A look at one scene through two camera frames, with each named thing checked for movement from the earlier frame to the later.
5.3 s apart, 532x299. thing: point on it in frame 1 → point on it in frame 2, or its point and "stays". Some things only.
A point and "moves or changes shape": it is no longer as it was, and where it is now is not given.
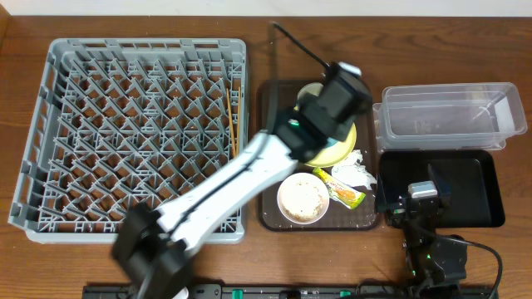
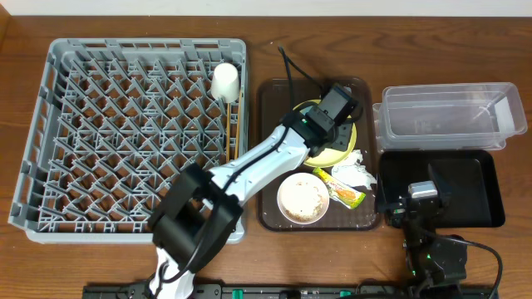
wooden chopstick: (230, 123) moves or changes shape
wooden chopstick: (238, 122) stays
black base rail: (297, 291) stays
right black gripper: (416, 204) stays
